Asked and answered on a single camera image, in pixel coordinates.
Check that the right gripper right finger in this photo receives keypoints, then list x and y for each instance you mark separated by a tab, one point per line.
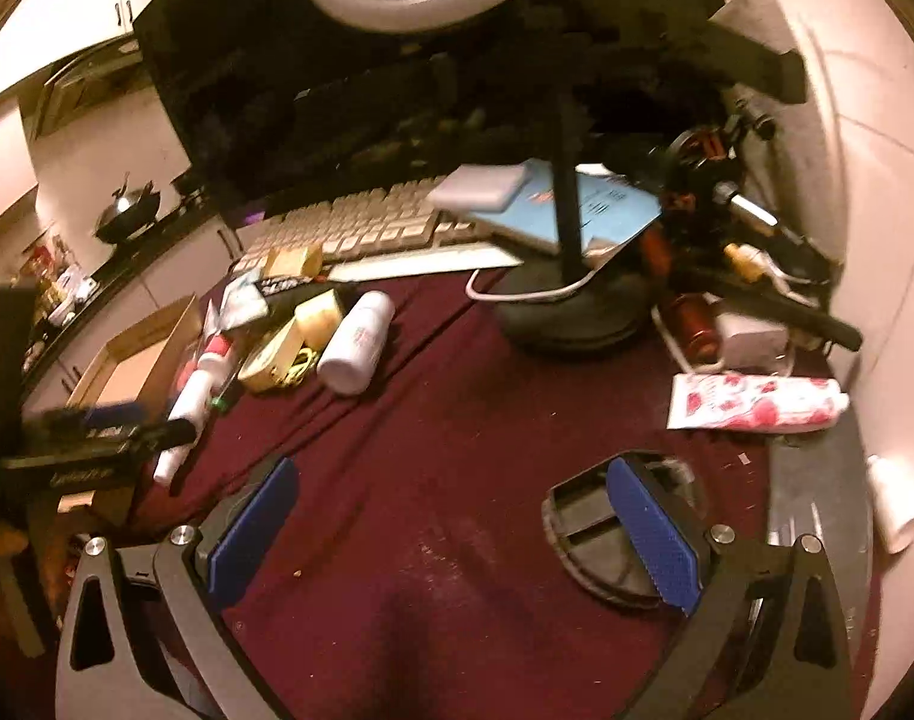
768	617

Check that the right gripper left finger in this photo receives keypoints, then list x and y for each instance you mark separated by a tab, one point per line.
143	634

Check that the tall white slim bottle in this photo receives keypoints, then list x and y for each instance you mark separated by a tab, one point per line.
211	371

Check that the black green-capped marker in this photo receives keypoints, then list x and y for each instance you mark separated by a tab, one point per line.
226	396

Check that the black foil pouch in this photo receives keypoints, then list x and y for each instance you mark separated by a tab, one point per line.
283	294

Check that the white rounded bottle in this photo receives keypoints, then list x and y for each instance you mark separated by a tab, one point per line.
349	361

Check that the floral hand cream tube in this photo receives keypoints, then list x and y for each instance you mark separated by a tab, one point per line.
240	306

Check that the cardboard box tray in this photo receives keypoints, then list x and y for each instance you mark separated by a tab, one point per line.
136	368

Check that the black round lid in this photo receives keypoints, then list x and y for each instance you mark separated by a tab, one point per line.
589	540

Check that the pink patterned tube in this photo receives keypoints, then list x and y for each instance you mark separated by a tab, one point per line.
755	404

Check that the maroon cloth mat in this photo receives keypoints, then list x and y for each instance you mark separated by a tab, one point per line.
413	578

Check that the black wok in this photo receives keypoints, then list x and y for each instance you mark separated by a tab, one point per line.
131	210

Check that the red metallic cylinder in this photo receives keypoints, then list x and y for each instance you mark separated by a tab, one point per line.
687	316

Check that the white computer keyboard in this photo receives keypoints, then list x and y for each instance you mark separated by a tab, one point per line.
377	234

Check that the black computer monitor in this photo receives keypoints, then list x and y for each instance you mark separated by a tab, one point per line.
277	105

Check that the black ring light base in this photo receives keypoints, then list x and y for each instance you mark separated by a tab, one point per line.
559	305

